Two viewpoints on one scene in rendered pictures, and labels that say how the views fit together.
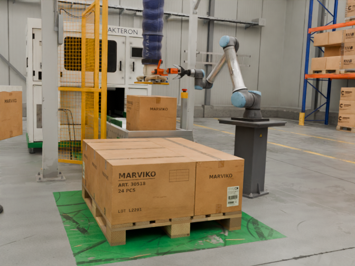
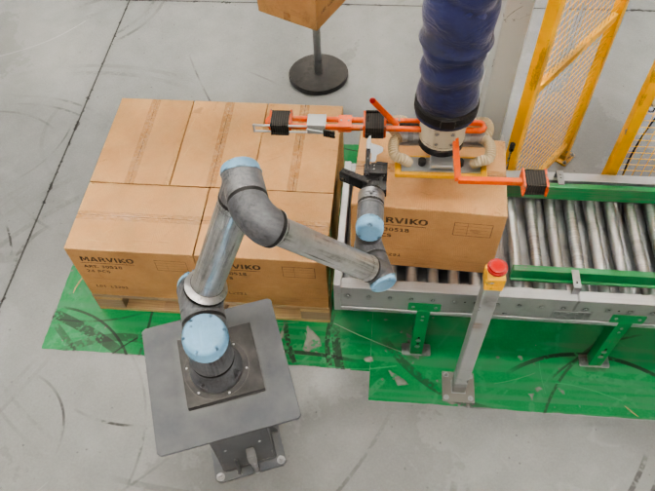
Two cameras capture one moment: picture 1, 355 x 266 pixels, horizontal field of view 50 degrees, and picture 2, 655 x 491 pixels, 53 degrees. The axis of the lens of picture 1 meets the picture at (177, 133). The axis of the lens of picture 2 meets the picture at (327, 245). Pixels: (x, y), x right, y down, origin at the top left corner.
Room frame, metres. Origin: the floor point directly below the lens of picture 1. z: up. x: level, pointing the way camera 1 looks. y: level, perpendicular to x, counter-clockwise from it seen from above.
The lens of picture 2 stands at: (4.71, -1.40, 2.92)
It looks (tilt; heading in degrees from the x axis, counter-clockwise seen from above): 55 degrees down; 121
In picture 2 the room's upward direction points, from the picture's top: 3 degrees counter-clockwise
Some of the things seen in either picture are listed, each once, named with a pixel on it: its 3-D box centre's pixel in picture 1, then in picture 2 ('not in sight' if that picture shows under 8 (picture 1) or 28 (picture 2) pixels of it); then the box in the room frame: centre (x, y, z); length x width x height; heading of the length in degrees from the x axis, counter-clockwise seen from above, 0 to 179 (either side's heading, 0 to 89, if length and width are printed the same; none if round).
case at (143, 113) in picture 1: (150, 114); (425, 203); (4.19, 0.31, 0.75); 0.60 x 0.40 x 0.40; 21
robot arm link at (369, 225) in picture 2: (198, 73); (369, 219); (4.16, -0.20, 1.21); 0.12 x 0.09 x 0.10; 114
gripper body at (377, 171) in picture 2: (183, 72); (373, 179); (4.10, -0.04, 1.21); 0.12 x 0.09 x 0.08; 114
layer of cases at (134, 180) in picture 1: (153, 171); (220, 198); (3.14, 0.19, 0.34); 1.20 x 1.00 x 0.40; 23
